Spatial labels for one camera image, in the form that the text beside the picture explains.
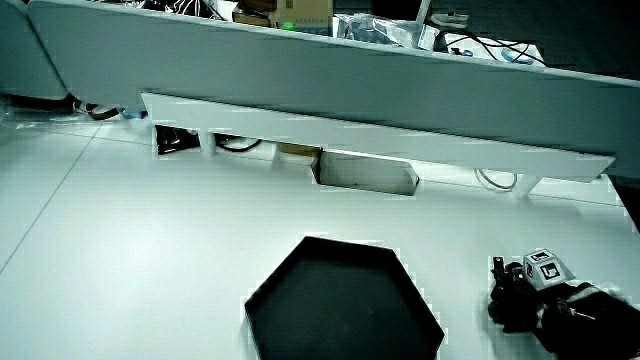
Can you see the person's right hand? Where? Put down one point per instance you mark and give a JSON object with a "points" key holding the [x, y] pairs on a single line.
{"points": [[515, 300]]}

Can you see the person's right forearm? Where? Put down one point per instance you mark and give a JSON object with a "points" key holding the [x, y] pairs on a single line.
{"points": [[595, 325]]}

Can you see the white desk shelf riser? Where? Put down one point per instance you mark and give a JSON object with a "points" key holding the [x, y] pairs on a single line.
{"points": [[350, 137]]}

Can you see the white desk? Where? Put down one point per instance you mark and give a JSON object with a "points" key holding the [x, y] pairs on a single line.
{"points": [[150, 240]]}

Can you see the black hexagonal tray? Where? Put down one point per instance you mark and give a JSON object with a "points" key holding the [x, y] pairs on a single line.
{"points": [[340, 305]]}

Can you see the white box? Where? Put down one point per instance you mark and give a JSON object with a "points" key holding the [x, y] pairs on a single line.
{"points": [[530, 50]]}

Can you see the flat brown box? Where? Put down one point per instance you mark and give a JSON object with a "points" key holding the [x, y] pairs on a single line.
{"points": [[298, 149]]}

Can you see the clear plastic bags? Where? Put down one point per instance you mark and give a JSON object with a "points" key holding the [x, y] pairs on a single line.
{"points": [[385, 30]]}

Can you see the long grey partition panel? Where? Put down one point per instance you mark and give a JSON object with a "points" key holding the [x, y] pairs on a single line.
{"points": [[310, 75]]}

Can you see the green bottle cap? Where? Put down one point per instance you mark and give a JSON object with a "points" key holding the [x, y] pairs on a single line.
{"points": [[288, 26]]}

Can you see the large cardboard box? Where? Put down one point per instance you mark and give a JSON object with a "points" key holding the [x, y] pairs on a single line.
{"points": [[305, 12]]}

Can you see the black device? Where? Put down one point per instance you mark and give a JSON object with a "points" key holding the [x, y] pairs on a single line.
{"points": [[172, 141]]}

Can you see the small brown box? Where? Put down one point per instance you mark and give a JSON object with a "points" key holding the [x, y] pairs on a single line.
{"points": [[250, 19]]}

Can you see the blue object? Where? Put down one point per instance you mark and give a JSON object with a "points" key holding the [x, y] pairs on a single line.
{"points": [[134, 114]]}

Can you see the short grey partition panel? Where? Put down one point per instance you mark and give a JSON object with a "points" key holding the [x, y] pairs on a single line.
{"points": [[22, 55]]}

